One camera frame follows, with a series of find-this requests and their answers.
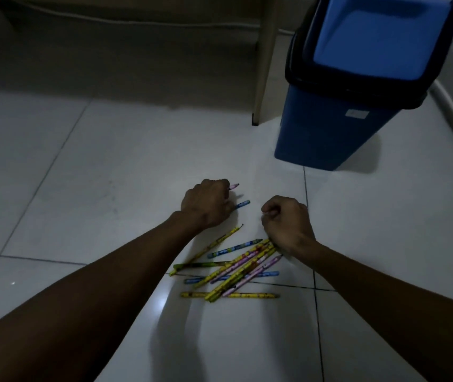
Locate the person's right hand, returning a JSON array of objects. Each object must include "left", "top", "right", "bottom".
[{"left": 261, "top": 196, "right": 318, "bottom": 259}]

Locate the person's right forearm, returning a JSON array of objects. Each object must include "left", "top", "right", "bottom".
[{"left": 290, "top": 241, "right": 453, "bottom": 382}]

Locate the person's left hand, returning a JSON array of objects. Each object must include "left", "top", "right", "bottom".
[{"left": 180, "top": 178, "right": 237, "bottom": 232}]

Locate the pile of colourful pencils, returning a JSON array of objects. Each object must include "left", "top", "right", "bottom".
[{"left": 169, "top": 224, "right": 284, "bottom": 303}]

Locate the person's left forearm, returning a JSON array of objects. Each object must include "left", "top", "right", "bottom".
[{"left": 0, "top": 212, "right": 208, "bottom": 382}]

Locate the blue swing-lid trash bin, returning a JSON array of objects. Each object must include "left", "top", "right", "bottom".
[{"left": 274, "top": 0, "right": 453, "bottom": 172}]

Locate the beige wooden furniture leg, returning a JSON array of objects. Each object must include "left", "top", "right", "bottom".
[{"left": 251, "top": 0, "right": 285, "bottom": 127}]

